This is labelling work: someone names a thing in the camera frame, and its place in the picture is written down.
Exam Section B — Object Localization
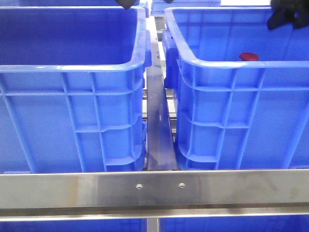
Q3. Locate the black covered gripper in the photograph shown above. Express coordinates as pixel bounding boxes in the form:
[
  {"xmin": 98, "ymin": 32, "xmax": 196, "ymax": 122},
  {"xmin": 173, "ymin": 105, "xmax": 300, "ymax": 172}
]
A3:
[{"xmin": 267, "ymin": 0, "xmax": 309, "ymax": 30}]

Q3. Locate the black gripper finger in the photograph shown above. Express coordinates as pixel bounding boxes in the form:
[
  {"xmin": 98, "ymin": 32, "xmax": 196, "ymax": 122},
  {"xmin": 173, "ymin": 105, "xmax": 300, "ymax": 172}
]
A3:
[{"xmin": 115, "ymin": 0, "xmax": 136, "ymax": 10}]

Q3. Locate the red emergency stop button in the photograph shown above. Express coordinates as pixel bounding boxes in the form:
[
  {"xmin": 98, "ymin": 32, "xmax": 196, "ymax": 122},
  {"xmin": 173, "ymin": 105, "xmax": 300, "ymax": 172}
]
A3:
[{"xmin": 239, "ymin": 52, "xmax": 259, "ymax": 61}]

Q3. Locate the far centre blue crate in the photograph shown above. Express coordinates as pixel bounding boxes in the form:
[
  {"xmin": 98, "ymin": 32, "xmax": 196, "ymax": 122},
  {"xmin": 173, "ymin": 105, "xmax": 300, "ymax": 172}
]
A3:
[{"xmin": 151, "ymin": 0, "xmax": 221, "ymax": 15}]

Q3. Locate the right blue plastic crate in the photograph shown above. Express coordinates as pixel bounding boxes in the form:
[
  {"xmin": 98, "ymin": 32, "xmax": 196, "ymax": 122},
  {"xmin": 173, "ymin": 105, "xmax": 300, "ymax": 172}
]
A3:
[{"xmin": 163, "ymin": 7, "xmax": 309, "ymax": 170}]

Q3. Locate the blue plastic crate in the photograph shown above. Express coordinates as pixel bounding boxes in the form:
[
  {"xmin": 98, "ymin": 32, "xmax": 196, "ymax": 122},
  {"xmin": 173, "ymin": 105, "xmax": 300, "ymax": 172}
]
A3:
[
  {"xmin": 0, "ymin": 6, "xmax": 152, "ymax": 174},
  {"xmin": 163, "ymin": 7, "xmax": 309, "ymax": 170}
]

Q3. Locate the left blue plastic crate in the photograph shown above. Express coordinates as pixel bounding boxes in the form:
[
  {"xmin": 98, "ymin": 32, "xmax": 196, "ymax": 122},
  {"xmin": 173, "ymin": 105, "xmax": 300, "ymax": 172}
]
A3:
[{"xmin": 0, "ymin": 6, "xmax": 152, "ymax": 174}]

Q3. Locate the steel centre divider bar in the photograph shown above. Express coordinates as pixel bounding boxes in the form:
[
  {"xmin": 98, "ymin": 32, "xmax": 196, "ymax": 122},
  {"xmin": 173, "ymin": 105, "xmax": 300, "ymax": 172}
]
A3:
[{"xmin": 146, "ymin": 16, "xmax": 178, "ymax": 171}]

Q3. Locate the lower right blue crate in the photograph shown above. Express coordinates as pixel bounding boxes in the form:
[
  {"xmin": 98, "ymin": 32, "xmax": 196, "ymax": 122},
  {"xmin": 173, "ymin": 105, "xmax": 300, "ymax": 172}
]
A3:
[{"xmin": 160, "ymin": 215, "xmax": 309, "ymax": 232}]

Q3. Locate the lower left blue crate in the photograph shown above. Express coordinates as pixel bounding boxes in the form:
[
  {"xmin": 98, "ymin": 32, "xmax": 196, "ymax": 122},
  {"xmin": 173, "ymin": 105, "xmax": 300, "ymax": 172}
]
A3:
[{"xmin": 0, "ymin": 219, "xmax": 147, "ymax": 232}]

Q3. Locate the stainless steel front rail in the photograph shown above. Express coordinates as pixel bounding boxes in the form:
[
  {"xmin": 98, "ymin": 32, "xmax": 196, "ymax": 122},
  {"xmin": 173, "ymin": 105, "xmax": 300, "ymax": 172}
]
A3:
[{"xmin": 0, "ymin": 169, "xmax": 309, "ymax": 221}]

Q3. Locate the steel vertical post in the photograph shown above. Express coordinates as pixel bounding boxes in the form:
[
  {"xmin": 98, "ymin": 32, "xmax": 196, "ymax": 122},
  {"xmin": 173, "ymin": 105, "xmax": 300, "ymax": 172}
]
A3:
[{"xmin": 147, "ymin": 218, "xmax": 160, "ymax": 232}]

